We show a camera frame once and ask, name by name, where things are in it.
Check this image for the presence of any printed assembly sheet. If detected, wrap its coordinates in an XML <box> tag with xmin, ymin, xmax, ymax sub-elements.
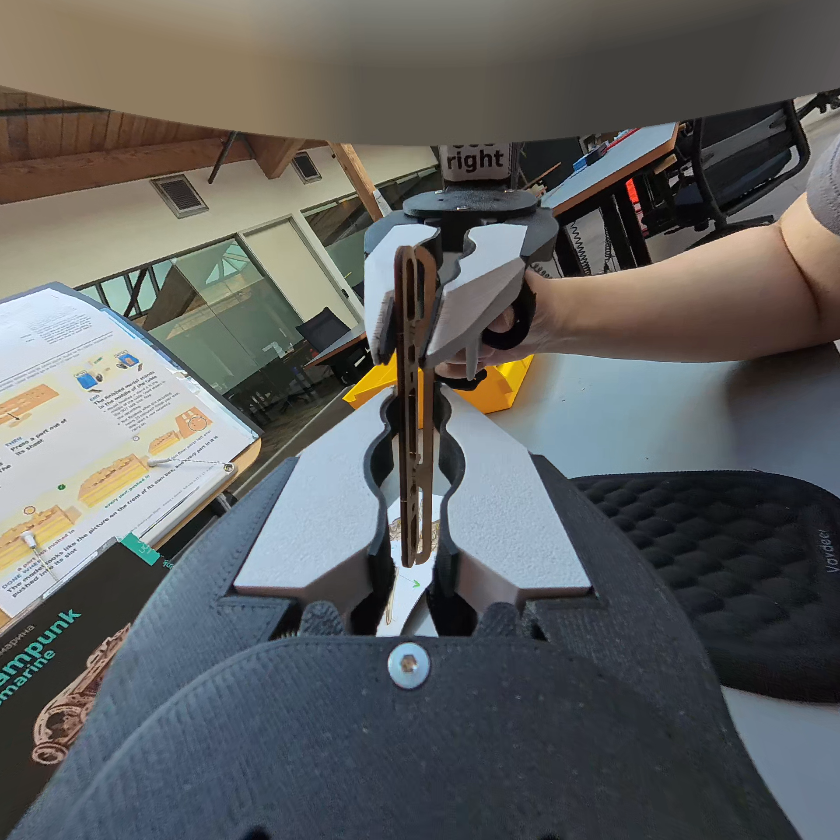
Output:
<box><xmin>376</xmin><ymin>492</ymin><xmax>442</xmax><ymax>639</ymax></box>

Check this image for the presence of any long wooden model part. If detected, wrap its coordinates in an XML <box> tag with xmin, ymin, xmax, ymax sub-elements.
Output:
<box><xmin>394</xmin><ymin>245</ymin><xmax>438</xmax><ymax>567</ymax></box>

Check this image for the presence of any yellow plastic bin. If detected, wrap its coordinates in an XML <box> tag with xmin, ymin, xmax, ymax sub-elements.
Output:
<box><xmin>343</xmin><ymin>353</ymin><xmax>534</xmax><ymax>416</ymax></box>

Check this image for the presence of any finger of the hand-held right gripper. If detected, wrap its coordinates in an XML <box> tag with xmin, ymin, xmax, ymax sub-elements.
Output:
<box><xmin>420</xmin><ymin>223</ymin><xmax>527</xmax><ymax>374</ymax></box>
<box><xmin>364</xmin><ymin>223</ymin><xmax>447</xmax><ymax>365</ymax></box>

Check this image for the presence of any person's grey shirt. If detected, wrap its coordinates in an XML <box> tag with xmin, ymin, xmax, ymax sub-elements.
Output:
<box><xmin>806</xmin><ymin>140</ymin><xmax>840</xmax><ymax>235</ymax></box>

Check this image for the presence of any black mesh cushion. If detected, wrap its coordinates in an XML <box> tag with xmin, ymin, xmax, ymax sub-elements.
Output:
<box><xmin>570</xmin><ymin>468</ymin><xmax>840</xmax><ymax>704</ymax></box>

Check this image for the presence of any black office chair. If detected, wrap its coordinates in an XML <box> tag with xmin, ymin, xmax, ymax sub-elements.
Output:
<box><xmin>679</xmin><ymin>100</ymin><xmax>812</xmax><ymax>232</ymax></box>

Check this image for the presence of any person's right hand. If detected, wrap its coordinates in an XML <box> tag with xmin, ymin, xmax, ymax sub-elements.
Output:
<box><xmin>435</xmin><ymin>270</ymin><xmax>573</xmax><ymax>382</ymax></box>

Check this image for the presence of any desk with wooden edge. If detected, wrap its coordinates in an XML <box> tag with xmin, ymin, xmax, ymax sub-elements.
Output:
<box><xmin>538</xmin><ymin>121</ymin><xmax>685</xmax><ymax>278</ymax></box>

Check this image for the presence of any person's right forearm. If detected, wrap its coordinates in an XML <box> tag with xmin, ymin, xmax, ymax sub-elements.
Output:
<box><xmin>564</xmin><ymin>193</ymin><xmax>840</xmax><ymax>363</ymax></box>

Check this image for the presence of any instruction sheet on clipboard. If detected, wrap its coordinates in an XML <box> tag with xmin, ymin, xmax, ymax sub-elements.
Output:
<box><xmin>0</xmin><ymin>282</ymin><xmax>261</xmax><ymax>619</ymax></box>

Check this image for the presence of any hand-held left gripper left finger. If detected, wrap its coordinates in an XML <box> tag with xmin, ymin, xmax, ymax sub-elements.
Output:
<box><xmin>231</xmin><ymin>394</ymin><xmax>398</xmax><ymax>601</ymax></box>

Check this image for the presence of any black model kit box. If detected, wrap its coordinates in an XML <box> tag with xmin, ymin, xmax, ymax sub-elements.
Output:
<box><xmin>0</xmin><ymin>533</ymin><xmax>173</xmax><ymax>823</ymax></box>

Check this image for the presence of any large wall vent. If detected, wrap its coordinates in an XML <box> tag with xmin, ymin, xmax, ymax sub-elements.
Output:
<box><xmin>150</xmin><ymin>173</ymin><xmax>210</xmax><ymax>219</ymax></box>

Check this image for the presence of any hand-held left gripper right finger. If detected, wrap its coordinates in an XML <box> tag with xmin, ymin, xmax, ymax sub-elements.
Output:
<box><xmin>436</xmin><ymin>386</ymin><xmax>595</xmax><ymax>614</ymax></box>

